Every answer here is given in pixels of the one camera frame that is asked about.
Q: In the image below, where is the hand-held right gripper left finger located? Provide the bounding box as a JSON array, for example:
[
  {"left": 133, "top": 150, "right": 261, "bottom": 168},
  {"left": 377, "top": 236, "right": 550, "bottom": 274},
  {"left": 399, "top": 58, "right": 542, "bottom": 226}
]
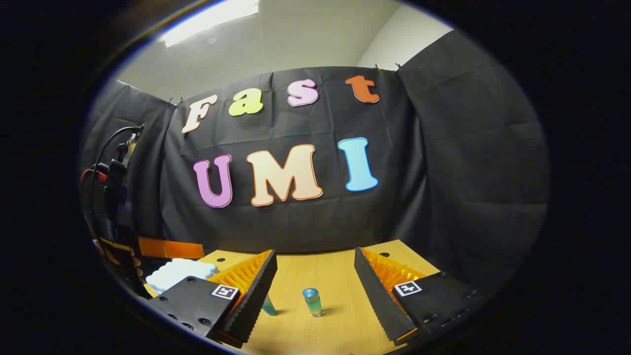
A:
[{"left": 148, "top": 249, "right": 278, "bottom": 349}]

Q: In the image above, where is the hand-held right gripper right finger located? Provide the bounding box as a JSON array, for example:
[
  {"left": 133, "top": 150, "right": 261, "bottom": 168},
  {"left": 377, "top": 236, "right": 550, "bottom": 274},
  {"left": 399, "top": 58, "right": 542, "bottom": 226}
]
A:
[{"left": 354, "top": 247, "right": 488, "bottom": 346}]

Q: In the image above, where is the white hard-shell suitcase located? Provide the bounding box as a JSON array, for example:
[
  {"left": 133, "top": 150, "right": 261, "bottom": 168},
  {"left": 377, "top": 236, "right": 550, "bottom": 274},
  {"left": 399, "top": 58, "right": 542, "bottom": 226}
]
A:
[{"left": 145, "top": 258, "right": 219, "bottom": 295}]

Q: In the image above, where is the blue-capped teal glass bottle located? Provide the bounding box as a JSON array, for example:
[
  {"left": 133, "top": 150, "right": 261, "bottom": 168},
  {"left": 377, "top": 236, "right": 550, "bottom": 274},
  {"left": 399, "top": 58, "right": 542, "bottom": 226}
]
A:
[{"left": 302, "top": 288, "right": 323, "bottom": 318}]

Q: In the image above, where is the black cable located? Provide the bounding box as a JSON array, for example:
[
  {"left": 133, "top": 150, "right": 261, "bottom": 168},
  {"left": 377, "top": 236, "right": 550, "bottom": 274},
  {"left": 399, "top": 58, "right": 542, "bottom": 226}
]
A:
[{"left": 94, "top": 126, "right": 143, "bottom": 168}]

